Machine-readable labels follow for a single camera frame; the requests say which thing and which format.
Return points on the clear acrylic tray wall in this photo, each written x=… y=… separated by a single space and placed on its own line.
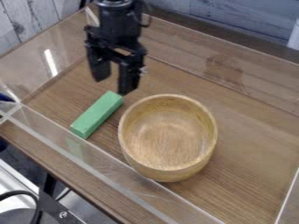
x=248 y=184

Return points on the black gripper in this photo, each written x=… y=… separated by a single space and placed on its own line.
x=119 y=31

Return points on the green rectangular block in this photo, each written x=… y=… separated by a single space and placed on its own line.
x=96 y=114

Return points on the brown wooden bowl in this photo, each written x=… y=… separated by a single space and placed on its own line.
x=167 y=134

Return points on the blue object at edge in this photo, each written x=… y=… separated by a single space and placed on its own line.
x=5 y=98

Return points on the black metal bracket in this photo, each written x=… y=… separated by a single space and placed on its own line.
x=59 y=213

